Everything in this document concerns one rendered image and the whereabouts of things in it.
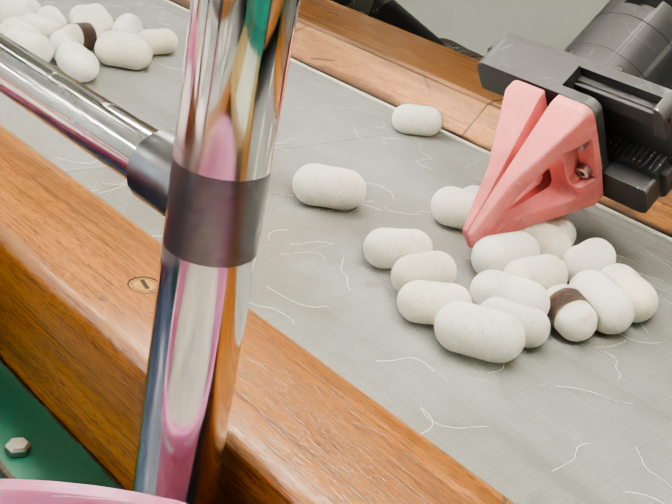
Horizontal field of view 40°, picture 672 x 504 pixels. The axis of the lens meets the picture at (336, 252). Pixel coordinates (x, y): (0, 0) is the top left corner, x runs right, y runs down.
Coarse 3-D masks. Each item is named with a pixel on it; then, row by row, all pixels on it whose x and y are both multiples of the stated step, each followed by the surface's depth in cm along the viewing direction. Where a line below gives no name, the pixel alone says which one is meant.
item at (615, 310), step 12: (576, 276) 42; (588, 276) 42; (600, 276) 42; (576, 288) 42; (588, 288) 41; (600, 288) 41; (612, 288) 41; (588, 300) 41; (600, 300) 40; (612, 300) 40; (624, 300) 40; (600, 312) 40; (612, 312) 40; (624, 312) 40; (600, 324) 41; (612, 324) 40; (624, 324) 40
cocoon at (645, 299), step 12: (612, 264) 44; (612, 276) 43; (624, 276) 43; (636, 276) 43; (624, 288) 42; (636, 288) 42; (648, 288) 42; (636, 300) 42; (648, 300) 42; (636, 312) 42; (648, 312) 42
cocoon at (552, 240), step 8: (536, 224) 46; (544, 224) 46; (528, 232) 46; (536, 232) 46; (544, 232) 46; (552, 232) 46; (560, 232) 46; (536, 240) 46; (544, 240) 46; (552, 240) 46; (560, 240) 46; (568, 240) 46; (544, 248) 46; (552, 248) 46; (560, 248) 46; (568, 248) 46; (560, 256) 46
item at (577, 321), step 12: (552, 288) 41; (564, 312) 40; (576, 312) 39; (588, 312) 39; (564, 324) 39; (576, 324) 39; (588, 324) 39; (564, 336) 40; (576, 336) 39; (588, 336) 40
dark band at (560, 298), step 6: (564, 288) 41; (570, 288) 41; (552, 294) 41; (558, 294) 40; (564, 294) 40; (570, 294) 40; (576, 294) 40; (552, 300) 40; (558, 300) 40; (564, 300) 40; (570, 300) 40; (576, 300) 40; (582, 300) 40; (552, 306) 40; (558, 306) 40; (552, 312) 40; (552, 318) 40; (552, 324) 40
